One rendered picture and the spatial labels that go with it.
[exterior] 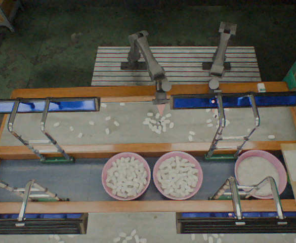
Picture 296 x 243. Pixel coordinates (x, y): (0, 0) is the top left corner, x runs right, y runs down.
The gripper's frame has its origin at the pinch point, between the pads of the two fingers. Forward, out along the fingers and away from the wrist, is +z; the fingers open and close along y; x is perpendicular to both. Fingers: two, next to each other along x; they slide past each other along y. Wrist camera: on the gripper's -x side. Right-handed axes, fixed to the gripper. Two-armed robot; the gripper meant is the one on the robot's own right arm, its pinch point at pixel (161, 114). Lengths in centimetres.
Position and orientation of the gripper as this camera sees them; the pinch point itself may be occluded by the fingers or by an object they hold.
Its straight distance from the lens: 150.8
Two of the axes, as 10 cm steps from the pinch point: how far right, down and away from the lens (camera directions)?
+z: 0.3, 9.8, 2.0
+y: 10.0, -0.2, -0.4
